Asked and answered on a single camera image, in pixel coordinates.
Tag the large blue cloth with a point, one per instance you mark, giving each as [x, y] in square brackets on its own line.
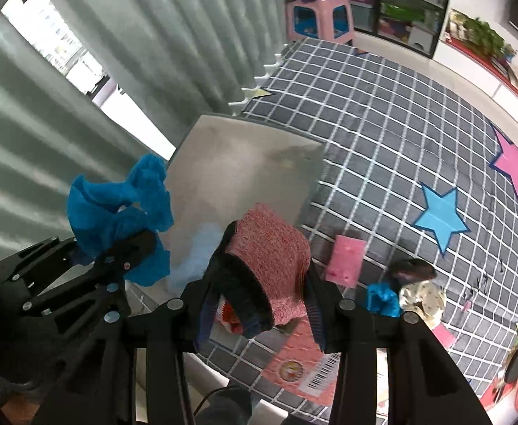
[108, 203]

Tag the dark sock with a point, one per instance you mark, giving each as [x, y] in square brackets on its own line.
[412, 270]

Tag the green potted plant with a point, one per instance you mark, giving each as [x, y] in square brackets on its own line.
[485, 35]

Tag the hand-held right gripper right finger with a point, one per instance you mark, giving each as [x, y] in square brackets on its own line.
[319, 323]

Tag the small pink card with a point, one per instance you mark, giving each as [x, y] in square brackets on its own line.
[443, 336]

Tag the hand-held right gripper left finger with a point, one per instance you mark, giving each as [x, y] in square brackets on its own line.
[206, 318]

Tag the window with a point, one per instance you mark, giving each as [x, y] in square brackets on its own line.
[130, 115]

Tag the red wall shelf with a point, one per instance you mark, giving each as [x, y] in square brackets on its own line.
[476, 55]

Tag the glass door cabinet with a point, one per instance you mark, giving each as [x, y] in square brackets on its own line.
[400, 9]

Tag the pink cardboard box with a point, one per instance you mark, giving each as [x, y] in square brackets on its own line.
[294, 349]

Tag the grey-green curtain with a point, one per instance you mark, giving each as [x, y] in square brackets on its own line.
[175, 31]

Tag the pink plastic stool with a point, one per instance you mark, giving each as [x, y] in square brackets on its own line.
[319, 2]

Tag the small blue cloth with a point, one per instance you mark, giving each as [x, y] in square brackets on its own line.
[381, 299]

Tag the cream patterned cloth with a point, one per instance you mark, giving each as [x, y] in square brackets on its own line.
[423, 299]

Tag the person's trouser leg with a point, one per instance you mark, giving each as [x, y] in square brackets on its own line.
[223, 409]

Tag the grey checked star bedsheet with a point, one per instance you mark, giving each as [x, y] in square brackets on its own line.
[374, 141]

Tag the red knit sock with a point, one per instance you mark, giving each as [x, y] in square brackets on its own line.
[272, 248]

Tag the grey fabric storage box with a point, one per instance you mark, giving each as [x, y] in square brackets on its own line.
[250, 164]

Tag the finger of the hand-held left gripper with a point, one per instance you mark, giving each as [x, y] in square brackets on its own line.
[42, 265]
[137, 248]

